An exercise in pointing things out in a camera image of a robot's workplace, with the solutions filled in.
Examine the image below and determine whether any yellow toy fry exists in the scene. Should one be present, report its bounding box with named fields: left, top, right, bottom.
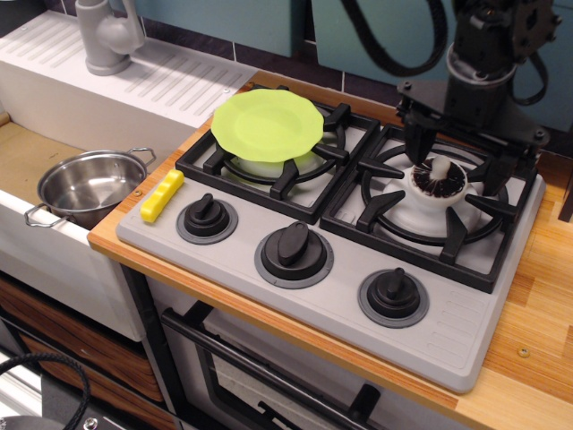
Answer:
left=140, top=169, right=184, bottom=223

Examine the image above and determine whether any lime green plastic plate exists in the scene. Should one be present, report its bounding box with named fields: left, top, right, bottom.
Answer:
left=210, top=89, right=325, bottom=162

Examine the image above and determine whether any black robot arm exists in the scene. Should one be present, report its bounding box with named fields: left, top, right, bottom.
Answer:
left=343, top=1, right=561, bottom=195

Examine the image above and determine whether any white brown toy mushroom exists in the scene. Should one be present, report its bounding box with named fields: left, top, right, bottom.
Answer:
left=407, top=155, right=468, bottom=210

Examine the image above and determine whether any white right burner cap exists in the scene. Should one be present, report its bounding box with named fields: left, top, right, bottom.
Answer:
left=384, top=179, right=482, bottom=237

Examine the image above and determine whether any black left burner grate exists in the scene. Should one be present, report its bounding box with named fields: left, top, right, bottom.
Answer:
left=175, top=85, right=381, bottom=224

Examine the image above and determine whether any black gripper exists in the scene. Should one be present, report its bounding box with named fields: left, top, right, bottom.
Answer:
left=398, top=80, right=547, bottom=196

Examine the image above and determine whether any toy oven door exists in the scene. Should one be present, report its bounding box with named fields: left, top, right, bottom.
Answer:
left=149, top=280, right=443, bottom=429

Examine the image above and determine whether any wooden drawer front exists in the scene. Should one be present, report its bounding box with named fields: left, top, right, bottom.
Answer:
left=1, top=273, right=164, bottom=403

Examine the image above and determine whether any stainless steel pot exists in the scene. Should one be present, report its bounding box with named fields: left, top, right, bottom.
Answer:
left=24, top=147, right=157, bottom=229

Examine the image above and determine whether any white toy sink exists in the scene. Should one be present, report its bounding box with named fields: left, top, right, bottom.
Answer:
left=1, top=11, right=255, bottom=341

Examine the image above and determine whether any white left burner cap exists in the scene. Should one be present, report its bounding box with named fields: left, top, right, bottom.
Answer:
left=232, top=152, right=329, bottom=181

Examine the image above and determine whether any black right burner grate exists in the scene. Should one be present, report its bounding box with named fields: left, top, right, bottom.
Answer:
left=321, top=125, right=545, bottom=293

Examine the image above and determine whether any grey toy faucet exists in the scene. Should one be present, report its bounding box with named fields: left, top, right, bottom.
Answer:
left=75, top=0, right=145, bottom=76

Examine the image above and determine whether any black left stove knob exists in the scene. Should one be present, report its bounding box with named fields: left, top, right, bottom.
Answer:
left=176, top=193, right=238, bottom=245

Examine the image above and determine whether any black middle stove knob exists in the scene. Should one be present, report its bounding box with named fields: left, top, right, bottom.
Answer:
left=254, top=221, right=334, bottom=289

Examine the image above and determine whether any white burner cap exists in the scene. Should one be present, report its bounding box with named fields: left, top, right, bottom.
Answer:
left=232, top=152, right=329, bottom=181
left=384, top=179, right=482, bottom=237

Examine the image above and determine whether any black braided cable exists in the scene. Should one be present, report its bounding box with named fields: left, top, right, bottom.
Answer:
left=0, top=351, right=93, bottom=430

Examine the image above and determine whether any grey toy stove top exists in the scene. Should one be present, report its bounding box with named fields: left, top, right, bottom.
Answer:
left=115, top=84, right=547, bottom=395

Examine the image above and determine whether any black burner grate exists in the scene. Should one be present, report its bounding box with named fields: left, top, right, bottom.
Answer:
left=175, top=85, right=381, bottom=224
left=321, top=125, right=545, bottom=293

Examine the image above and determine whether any black right stove knob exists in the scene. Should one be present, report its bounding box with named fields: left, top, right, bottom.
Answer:
left=357, top=268, right=430, bottom=329

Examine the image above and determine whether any black stove knob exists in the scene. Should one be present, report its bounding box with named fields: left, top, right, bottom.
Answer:
left=254, top=221, right=334, bottom=289
left=357, top=268, right=430, bottom=329
left=176, top=193, right=238, bottom=245

